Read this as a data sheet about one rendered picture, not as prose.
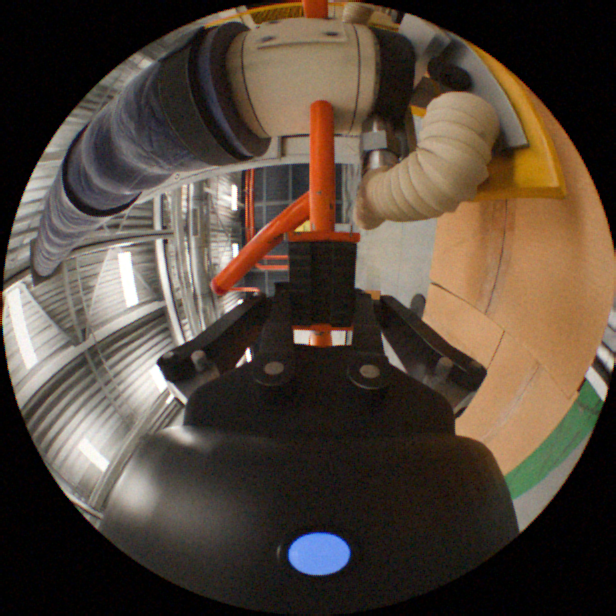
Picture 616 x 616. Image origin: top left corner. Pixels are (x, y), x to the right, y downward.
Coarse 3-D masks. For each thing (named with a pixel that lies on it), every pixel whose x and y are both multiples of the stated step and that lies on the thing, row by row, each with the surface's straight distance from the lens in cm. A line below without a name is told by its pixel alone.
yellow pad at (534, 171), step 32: (448, 32) 24; (448, 64) 18; (480, 64) 19; (480, 96) 17; (512, 96) 16; (512, 128) 15; (544, 128) 15; (512, 160) 14; (544, 160) 13; (480, 192) 16; (512, 192) 14; (544, 192) 13
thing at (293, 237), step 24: (288, 240) 14; (312, 240) 14; (336, 240) 14; (288, 264) 13; (312, 264) 14; (336, 264) 13; (312, 288) 14; (336, 288) 14; (312, 312) 15; (336, 312) 14
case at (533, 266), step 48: (576, 192) 29; (480, 240) 36; (528, 240) 31; (576, 240) 28; (480, 288) 35; (528, 288) 30; (576, 288) 27; (528, 336) 30; (576, 336) 27; (576, 384) 28
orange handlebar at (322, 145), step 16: (304, 0) 26; (320, 0) 26; (320, 16) 26; (320, 112) 19; (320, 128) 18; (320, 144) 17; (320, 160) 16; (320, 176) 16; (320, 192) 15; (320, 208) 15; (320, 224) 15; (320, 336) 17
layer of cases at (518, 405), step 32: (448, 320) 105; (480, 320) 89; (480, 352) 89; (512, 352) 79; (512, 384) 80; (544, 384) 74; (480, 416) 93; (512, 416) 82; (544, 416) 76; (512, 448) 85
